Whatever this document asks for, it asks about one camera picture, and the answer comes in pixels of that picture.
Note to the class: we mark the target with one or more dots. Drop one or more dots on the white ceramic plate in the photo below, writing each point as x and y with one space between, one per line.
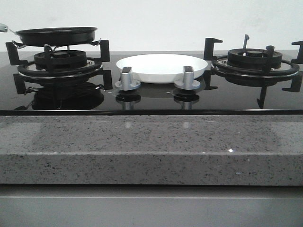
162 68

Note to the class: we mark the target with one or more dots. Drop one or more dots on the black frying pan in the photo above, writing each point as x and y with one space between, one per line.
60 36

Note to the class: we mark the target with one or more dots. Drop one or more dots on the silver left stove knob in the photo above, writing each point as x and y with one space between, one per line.
127 82

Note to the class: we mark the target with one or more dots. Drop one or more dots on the silver stove knob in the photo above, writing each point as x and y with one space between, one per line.
188 82
127 82

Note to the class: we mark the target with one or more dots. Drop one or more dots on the silver right stove knob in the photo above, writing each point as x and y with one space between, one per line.
188 82

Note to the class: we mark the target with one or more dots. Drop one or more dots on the black left pan support grate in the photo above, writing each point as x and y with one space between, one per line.
27 71

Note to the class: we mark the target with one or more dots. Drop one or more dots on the black pan support grate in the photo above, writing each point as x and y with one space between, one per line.
275 70
27 71

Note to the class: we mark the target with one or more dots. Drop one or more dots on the black left gas burner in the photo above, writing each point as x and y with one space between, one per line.
61 60

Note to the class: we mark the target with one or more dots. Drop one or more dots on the black gas burner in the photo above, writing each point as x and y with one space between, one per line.
61 60
249 58

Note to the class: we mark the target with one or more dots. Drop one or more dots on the black right gas burner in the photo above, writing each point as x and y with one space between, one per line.
249 58

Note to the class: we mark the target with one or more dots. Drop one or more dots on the black glass gas hob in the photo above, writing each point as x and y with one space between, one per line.
218 95

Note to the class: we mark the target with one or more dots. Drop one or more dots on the black right pan support grate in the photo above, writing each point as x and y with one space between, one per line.
275 70

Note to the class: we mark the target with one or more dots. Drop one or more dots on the grey cabinet front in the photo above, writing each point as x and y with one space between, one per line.
150 206

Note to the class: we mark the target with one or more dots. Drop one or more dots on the small wire pan trivet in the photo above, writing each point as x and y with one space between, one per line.
21 45

